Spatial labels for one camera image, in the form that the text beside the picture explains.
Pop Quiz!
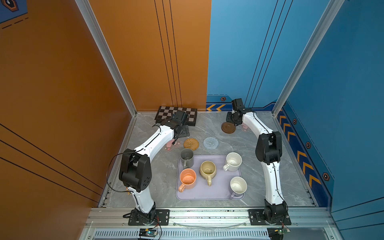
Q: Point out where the brown wooden round coaster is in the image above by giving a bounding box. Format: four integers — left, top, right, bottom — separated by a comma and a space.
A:
221, 122, 236, 134

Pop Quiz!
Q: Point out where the pink flower coaster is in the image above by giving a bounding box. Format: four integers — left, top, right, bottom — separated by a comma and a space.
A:
165, 139, 181, 151
242, 124, 249, 132

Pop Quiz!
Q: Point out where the tan rattan round coaster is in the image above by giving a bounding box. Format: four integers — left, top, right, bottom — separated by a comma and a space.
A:
183, 138, 200, 151

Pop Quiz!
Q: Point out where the light blue woven coaster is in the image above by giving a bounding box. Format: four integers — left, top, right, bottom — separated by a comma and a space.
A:
203, 137, 219, 150

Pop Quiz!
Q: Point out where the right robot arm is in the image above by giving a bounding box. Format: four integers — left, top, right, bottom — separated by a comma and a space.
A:
226, 99, 292, 226

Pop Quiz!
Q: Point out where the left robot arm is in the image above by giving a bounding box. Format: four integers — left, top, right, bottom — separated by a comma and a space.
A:
119, 111, 189, 225

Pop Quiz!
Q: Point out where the folded chessboard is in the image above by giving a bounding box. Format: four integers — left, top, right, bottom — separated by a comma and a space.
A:
155, 106, 198, 126

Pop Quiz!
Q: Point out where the grey metal cup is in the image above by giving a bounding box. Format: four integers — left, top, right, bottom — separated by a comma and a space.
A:
180, 149, 194, 170

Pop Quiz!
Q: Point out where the white ceramic mug upper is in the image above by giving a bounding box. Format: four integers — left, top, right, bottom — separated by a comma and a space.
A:
223, 152, 242, 172

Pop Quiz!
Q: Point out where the yellow ceramic mug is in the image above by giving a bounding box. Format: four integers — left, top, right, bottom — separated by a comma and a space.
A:
199, 161, 217, 187

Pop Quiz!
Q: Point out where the orange ceramic mug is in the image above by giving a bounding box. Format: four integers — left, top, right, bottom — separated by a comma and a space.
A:
178, 169, 197, 193

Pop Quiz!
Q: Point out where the white lavender mug lower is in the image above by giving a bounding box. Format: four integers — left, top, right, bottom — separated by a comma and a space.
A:
230, 177, 248, 199

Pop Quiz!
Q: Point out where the lavender plastic tray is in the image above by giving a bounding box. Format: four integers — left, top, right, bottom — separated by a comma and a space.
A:
176, 155, 241, 201

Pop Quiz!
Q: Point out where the green circuit board left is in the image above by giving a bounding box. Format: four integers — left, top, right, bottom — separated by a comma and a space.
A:
139, 228, 159, 239

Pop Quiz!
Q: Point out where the circuit board right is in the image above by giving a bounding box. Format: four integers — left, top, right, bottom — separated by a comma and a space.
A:
267, 228, 291, 240

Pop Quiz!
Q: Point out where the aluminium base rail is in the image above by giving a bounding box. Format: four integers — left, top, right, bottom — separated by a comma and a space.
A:
80, 207, 343, 240

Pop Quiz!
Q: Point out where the aluminium frame post right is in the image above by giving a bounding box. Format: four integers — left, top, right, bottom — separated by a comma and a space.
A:
272, 0, 345, 117

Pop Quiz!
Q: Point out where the aluminium frame post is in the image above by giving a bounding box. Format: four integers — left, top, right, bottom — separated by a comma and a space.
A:
272, 0, 345, 117
75, 0, 137, 117

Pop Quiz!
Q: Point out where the aluminium frame post left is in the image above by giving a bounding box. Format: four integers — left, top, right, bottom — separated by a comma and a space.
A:
75, 0, 137, 117

